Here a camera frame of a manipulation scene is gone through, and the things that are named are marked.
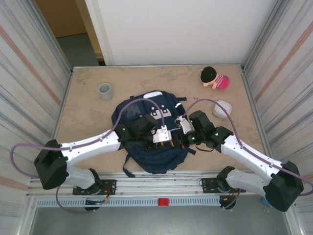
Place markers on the brown wooden door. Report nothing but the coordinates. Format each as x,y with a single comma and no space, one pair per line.
66,17

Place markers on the white square box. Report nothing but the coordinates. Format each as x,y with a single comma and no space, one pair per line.
220,110

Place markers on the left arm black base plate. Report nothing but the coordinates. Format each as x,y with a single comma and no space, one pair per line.
110,186

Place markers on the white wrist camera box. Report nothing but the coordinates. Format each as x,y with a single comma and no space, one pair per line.
183,124
161,135

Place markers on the blue binder clip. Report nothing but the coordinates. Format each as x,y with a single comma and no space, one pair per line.
266,204

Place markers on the translucent enclosure side panel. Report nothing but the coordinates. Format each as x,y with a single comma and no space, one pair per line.
24,85
288,73

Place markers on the pink plush doll black hair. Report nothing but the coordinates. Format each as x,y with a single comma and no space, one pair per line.
220,80

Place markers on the aluminium mounting rail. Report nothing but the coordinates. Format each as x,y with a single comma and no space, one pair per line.
159,182

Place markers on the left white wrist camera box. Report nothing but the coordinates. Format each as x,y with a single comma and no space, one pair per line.
161,135

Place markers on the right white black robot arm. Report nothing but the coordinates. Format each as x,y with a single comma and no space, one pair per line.
247,151

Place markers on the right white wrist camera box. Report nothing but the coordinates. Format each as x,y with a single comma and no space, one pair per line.
183,124

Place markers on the red block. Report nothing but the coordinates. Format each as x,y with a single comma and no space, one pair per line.
163,202

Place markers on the navy blue backpack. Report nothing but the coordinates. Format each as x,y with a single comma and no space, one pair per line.
159,159

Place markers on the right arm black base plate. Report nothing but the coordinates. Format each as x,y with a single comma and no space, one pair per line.
210,183

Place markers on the grey plastic cup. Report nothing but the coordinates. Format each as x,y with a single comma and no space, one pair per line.
105,91

